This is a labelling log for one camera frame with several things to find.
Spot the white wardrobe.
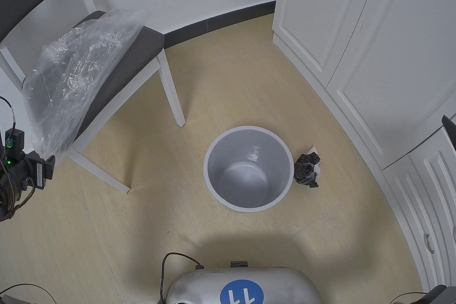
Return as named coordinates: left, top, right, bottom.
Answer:
left=271, top=0, right=456, bottom=298

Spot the white trash bin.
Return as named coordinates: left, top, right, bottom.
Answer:
left=204, top=125, right=293, bottom=213

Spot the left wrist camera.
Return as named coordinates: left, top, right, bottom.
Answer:
left=4, top=129, right=25, bottom=168

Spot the black plastic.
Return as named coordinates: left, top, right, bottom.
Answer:
left=294, top=152, right=321, bottom=188

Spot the black cable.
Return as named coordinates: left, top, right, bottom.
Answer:
left=0, top=96, right=17, bottom=134
left=0, top=283, right=54, bottom=304
left=160, top=253, right=204, bottom=304
left=388, top=291, right=428, bottom=304

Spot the grey and white chair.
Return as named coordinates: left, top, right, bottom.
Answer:
left=0, top=0, right=186, bottom=194

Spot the clear plastic bag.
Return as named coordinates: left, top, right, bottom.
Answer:
left=21, top=9, right=150, bottom=168

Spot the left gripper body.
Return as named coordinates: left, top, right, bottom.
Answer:
left=22, top=152, right=56, bottom=191

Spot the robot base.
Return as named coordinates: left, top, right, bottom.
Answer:
left=167, top=261, right=325, bottom=304

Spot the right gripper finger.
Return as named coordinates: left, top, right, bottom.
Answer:
left=442, top=114, right=456, bottom=148

